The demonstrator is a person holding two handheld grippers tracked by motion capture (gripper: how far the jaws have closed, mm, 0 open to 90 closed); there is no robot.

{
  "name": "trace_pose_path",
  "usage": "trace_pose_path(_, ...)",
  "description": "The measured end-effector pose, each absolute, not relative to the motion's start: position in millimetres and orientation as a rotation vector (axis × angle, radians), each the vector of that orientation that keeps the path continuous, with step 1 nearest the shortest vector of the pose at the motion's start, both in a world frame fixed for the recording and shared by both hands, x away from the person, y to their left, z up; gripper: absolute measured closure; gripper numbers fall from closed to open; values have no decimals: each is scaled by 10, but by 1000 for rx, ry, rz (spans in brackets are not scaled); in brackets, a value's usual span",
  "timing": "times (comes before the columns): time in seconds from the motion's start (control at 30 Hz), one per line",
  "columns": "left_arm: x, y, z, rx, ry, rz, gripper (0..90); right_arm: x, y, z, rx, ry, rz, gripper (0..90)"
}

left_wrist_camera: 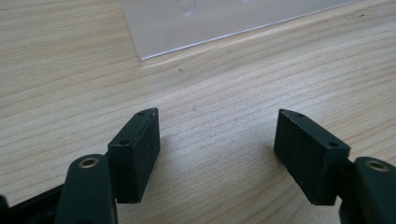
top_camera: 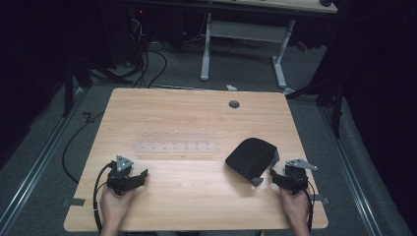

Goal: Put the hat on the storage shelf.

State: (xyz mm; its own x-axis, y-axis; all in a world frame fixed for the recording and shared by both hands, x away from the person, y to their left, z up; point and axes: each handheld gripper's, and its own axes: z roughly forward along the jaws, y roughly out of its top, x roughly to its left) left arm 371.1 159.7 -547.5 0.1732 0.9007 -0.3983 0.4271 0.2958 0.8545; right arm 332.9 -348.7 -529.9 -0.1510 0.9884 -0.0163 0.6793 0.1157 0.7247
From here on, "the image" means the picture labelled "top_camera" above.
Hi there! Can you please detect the black pouch with grey tabs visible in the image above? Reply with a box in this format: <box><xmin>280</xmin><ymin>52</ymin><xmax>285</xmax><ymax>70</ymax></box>
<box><xmin>224</xmin><ymin>137</ymin><xmax>281</xmax><ymax>188</ymax></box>

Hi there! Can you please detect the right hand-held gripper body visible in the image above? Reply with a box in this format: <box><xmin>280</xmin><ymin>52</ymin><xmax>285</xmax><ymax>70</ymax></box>
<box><xmin>280</xmin><ymin>158</ymin><xmax>319</xmax><ymax>196</ymax></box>

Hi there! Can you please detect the person's left hand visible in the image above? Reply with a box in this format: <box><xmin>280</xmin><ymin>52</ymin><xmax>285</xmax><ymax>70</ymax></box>
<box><xmin>99</xmin><ymin>186</ymin><xmax>138</xmax><ymax>228</ymax></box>

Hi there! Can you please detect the black metal stand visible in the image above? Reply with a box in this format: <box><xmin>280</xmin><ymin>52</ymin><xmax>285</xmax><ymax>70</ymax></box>
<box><xmin>286</xmin><ymin>65</ymin><xmax>346</xmax><ymax>140</ymax></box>
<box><xmin>60</xmin><ymin>55</ymin><xmax>132</xmax><ymax>118</ymax></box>

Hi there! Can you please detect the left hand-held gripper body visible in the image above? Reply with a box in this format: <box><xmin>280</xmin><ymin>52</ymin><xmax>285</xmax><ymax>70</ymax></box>
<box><xmin>105</xmin><ymin>154</ymin><xmax>136</xmax><ymax>197</ymax></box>

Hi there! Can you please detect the right hand-held gripper black cable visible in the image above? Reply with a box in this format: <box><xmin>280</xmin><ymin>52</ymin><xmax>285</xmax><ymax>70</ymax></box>
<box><xmin>294</xmin><ymin>173</ymin><xmax>317</xmax><ymax>232</ymax></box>

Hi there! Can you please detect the left hand-held gripper black cable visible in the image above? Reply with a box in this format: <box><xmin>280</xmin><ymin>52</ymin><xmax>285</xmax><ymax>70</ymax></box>
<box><xmin>92</xmin><ymin>162</ymin><xmax>116</xmax><ymax>234</ymax></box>

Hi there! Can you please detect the clear plastic rack with holes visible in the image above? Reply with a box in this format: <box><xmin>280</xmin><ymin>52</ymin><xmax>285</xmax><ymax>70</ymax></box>
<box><xmin>133</xmin><ymin>128</ymin><xmax>218</xmax><ymax>155</ymax></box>

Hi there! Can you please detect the black cable on floor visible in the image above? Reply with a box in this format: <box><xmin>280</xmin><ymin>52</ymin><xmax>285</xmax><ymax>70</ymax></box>
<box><xmin>61</xmin><ymin>111</ymin><xmax>105</xmax><ymax>185</ymax></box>

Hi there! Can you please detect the white-legged desk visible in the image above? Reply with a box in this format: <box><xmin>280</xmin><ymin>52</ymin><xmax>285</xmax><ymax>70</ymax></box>
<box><xmin>137</xmin><ymin>0</ymin><xmax>339</xmax><ymax>96</ymax></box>

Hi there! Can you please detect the hand-held gripper black cable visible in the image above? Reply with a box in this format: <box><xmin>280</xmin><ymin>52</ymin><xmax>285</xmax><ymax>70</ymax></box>
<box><xmin>92</xmin><ymin>162</ymin><xmax>116</xmax><ymax>234</ymax></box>
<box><xmin>294</xmin><ymin>173</ymin><xmax>317</xmax><ymax>232</ymax></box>

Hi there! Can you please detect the bundle of black cables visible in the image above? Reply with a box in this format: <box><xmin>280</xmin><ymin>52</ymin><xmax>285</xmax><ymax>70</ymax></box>
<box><xmin>111</xmin><ymin>16</ymin><xmax>168</xmax><ymax>89</ymax></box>

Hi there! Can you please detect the person's right hand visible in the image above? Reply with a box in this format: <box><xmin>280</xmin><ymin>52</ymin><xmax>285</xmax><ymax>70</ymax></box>
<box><xmin>278</xmin><ymin>188</ymin><xmax>311</xmax><ymax>229</ymax></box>

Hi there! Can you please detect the metal floor rail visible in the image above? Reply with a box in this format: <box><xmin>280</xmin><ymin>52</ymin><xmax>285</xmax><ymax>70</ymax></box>
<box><xmin>0</xmin><ymin>86</ymin><xmax>87</xmax><ymax>234</ymax></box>
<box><xmin>318</xmin><ymin>105</ymin><xmax>384</xmax><ymax>236</ymax></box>

